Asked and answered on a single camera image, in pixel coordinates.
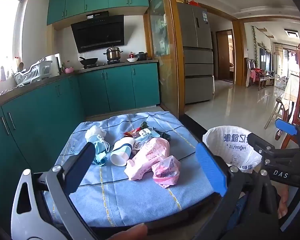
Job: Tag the person's left hand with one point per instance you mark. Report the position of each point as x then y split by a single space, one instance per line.
130 233

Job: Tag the background wooden chairs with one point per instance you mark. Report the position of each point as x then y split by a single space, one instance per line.
255 76

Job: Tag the brown wooden door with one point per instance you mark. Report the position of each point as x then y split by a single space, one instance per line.
225 55

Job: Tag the steel cooking pot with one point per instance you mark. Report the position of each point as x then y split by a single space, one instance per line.
112 53

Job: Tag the small pink plastic bag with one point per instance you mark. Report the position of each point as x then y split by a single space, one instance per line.
166 171

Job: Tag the white dish rack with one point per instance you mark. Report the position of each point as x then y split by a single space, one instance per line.
32 73

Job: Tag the white kettle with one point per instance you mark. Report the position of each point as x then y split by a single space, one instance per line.
52 63

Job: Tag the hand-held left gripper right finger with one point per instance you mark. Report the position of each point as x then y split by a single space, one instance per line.
211 170

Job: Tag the kitchen window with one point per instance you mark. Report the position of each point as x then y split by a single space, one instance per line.
2 30

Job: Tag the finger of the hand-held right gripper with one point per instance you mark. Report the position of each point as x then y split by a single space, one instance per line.
258 142
286 127

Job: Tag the green vine decoration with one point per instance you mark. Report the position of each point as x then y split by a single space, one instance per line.
254 45

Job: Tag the white bowl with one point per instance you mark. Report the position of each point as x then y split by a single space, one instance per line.
132 59

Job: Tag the grey refrigerator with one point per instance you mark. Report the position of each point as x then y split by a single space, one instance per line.
197 55

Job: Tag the wood framed glass door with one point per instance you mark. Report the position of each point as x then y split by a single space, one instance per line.
162 42

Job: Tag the dining table with cloth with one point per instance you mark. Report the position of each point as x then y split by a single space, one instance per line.
295 92

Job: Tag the person's jeans leg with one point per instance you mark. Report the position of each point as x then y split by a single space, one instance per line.
236 212

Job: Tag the dark green plastic bag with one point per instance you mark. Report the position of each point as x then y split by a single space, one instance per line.
165 135

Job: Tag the gas stove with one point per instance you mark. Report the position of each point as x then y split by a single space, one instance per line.
100 64

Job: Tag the person's right hand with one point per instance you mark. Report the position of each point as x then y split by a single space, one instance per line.
283 201

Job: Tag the dark round table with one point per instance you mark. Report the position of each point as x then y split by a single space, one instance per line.
195 125

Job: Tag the teal lower kitchen cabinets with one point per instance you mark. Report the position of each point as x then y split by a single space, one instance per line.
40 110

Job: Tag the black lidded pot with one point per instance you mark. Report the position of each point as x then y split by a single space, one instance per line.
141 55

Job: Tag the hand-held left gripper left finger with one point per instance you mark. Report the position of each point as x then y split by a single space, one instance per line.
82 165

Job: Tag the white tissue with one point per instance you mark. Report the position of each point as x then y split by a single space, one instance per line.
96 131

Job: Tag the blue face mask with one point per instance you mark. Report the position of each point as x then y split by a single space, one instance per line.
100 147

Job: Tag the large pink plastic bag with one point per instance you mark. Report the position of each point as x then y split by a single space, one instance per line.
147 157

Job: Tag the bin with white plastic bag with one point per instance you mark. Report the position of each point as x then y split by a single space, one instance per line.
230 142

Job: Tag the blue cloth covered table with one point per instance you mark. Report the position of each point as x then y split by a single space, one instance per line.
130 197

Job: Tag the clear food packet black label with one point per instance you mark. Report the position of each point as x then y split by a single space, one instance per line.
146 133

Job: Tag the red snack packet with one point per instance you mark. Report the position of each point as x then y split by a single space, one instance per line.
131 132

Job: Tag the black wok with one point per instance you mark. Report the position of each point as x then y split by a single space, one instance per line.
88 60

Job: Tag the white baby fence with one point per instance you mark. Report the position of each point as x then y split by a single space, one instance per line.
281 81

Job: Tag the wooden stool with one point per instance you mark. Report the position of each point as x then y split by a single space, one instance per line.
277 112

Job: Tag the red items on refrigerator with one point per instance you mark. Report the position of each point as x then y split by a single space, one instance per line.
193 3

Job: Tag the pink bowl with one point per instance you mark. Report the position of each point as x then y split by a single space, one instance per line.
69 70

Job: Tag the ceiling air vent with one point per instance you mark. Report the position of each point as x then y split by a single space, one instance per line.
291 33

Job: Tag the white blue striped paper cup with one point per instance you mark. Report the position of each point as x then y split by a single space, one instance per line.
121 151

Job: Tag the black range hood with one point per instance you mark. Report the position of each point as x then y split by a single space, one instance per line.
97 33

